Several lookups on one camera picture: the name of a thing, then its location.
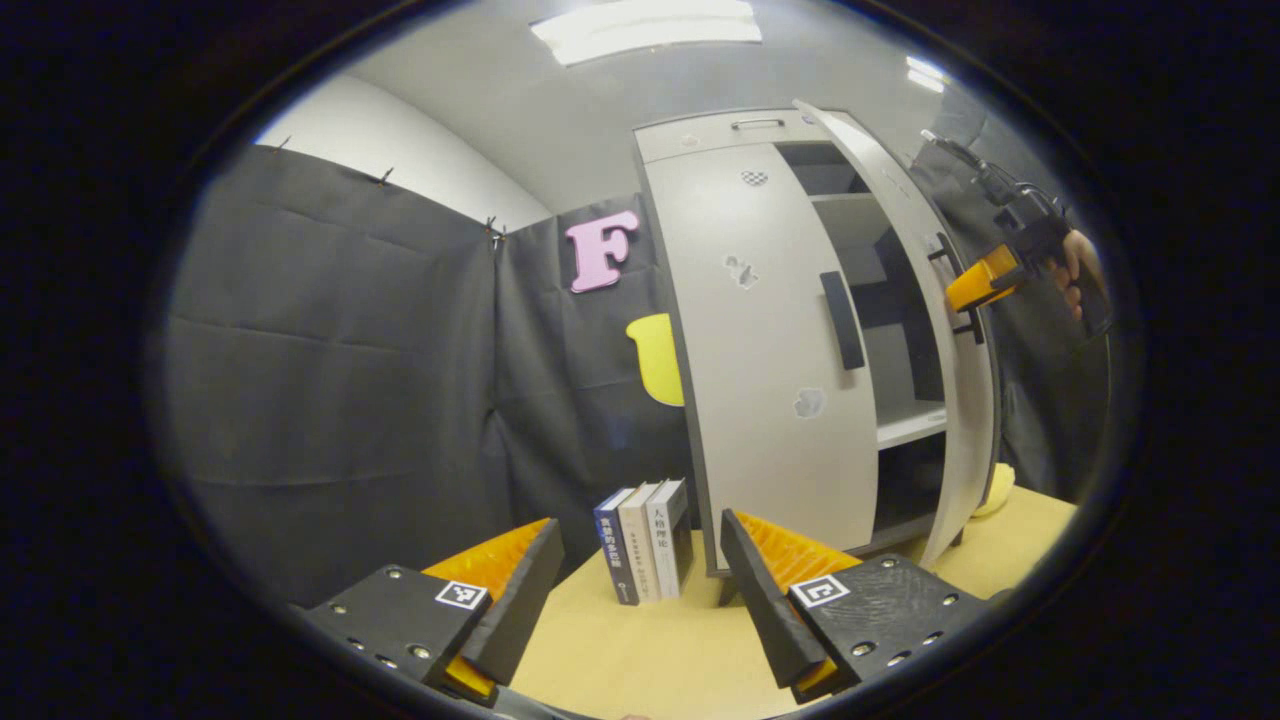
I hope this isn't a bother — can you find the grey double-door shoe cabinet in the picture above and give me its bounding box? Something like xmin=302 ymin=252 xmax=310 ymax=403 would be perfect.
xmin=632 ymin=100 xmax=1001 ymax=579

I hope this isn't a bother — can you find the black backdrop cloth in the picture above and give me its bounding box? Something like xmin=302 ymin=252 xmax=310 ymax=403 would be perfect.
xmin=160 ymin=95 xmax=1116 ymax=611

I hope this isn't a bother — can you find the blue book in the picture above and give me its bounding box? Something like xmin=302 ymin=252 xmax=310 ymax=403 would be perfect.
xmin=593 ymin=487 xmax=641 ymax=607

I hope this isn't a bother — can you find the grey shoe cabinet door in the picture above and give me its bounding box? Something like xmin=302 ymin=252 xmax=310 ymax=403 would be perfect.
xmin=645 ymin=143 xmax=881 ymax=573
xmin=795 ymin=98 xmax=1001 ymax=571

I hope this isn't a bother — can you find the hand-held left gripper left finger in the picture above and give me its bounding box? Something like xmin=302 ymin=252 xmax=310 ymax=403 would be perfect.
xmin=300 ymin=517 xmax=565 ymax=706

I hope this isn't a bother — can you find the beige book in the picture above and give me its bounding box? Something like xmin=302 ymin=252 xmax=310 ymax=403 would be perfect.
xmin=618 ymin=482 xmax=661 ymax=604

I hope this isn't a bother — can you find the white book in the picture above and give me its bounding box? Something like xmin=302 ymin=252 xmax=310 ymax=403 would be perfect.
xmin=645 ymin=478 xmax=694 ymax=601

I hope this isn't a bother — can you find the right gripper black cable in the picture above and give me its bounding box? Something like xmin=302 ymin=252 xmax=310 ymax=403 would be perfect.
xmin=918 ymin=128 xmax=1063 ymax=216

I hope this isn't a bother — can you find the large ceiling light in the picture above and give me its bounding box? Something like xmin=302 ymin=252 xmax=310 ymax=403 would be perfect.
xmin=530 ymin=0 xmax=763 ymax=68

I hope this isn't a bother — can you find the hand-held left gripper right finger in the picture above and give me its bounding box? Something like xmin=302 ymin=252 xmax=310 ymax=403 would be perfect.
xmin=720 ymin=508 xmax=991 ymax=704

